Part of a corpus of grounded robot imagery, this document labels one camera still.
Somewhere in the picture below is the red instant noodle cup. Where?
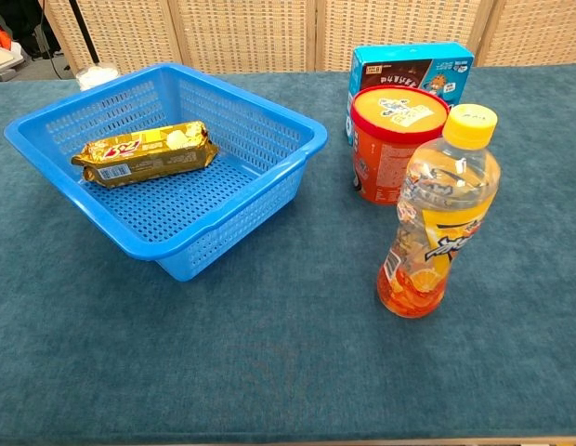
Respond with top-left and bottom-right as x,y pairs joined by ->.
347,85 -> 452,205

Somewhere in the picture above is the yellow snack bar packet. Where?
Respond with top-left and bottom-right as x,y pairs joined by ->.
71,120 -> 220,190

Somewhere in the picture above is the blue plastic mesh basket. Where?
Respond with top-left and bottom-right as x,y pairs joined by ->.
3,62 -> 329,283

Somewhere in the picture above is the blue table mat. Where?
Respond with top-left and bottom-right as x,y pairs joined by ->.
0,63 -> 576,445

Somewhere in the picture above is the orange drink bottle yellow cap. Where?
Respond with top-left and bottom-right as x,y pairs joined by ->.
375,102 -> 502,320

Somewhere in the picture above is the wicker folding screen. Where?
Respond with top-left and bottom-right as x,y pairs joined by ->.
36,0 -> 576,75

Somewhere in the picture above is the blue cookie box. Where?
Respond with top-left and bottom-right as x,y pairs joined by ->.
343,42 -> 476,145

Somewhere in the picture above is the black tripod stand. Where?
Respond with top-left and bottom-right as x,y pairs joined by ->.
67,0 -> 101,66

